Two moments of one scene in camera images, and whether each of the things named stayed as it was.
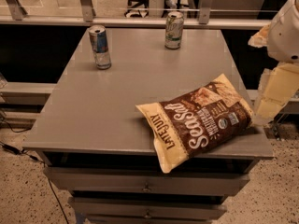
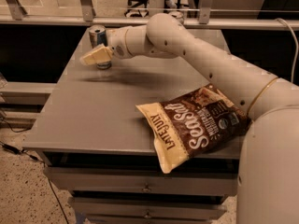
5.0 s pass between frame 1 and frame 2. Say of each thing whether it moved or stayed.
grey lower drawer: stayed
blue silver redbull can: stayed
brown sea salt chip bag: stayed
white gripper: moved
